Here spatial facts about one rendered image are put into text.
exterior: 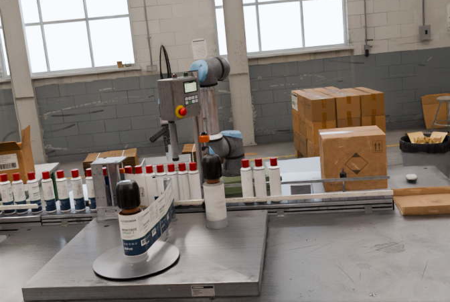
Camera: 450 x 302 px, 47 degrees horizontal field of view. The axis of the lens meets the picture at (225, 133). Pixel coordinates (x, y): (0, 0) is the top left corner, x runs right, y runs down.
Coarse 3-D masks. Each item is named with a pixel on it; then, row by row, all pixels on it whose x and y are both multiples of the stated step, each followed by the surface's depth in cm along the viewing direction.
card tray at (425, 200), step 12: (396, 192) 241; (408, 192) 240; (420, 192) 240; (432, 192) 239; (444, 192) 238; (396, 204) 230; (408, 204) 228; (420, 204) 227; (432, 204) 226; (444, 204) 224
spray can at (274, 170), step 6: (270, 162) 232; (276, 162) 232; (270, 168) 232; (276, 168) 231; (270, 174) 232; (276, 174) 231; (270, 180) 233; (276, 180) 232; (270, 186) 234; (276, 186) 232; (276, 192) 233
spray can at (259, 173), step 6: (258, 162) 232; (258, 168) 232; (264, 168) 233; (258, 174) 232; (264, 174) 233; (258, 180) 233; (264, 180) 233; (258, 186) 233; (264, 186) 234; (258, 192) 234; (264, 192) 234
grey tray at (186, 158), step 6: (180, 156) 296; (186, 156) 296; (144, 162) 293; (150, 162) 296; (156, 162) 296; (162, 162) 296; (168, 162) 297; (174, 162) 297; (180, 162) 297; (186, 162) 296; (144, 168) 276; (156, 168) 277; (186, 168) 278
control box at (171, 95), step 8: (160, 80) 235; (168, 80) 231; (176, 80) 232; (184, 80) 236; (160, 88) 236; (168, 88) 232; (176, 88) 232; (160, 96) 237; (168, 96) 233; (176, 96) 233; (184, 96) 236; (160, 104) 238; (168, 104) 234; (176, 104) 233; (184, 104) 237; (192, 104) 241; (168, 112) 235; (176, 112) 233; (192, 112) 241; (168, 120) 236; (176, 120) 234
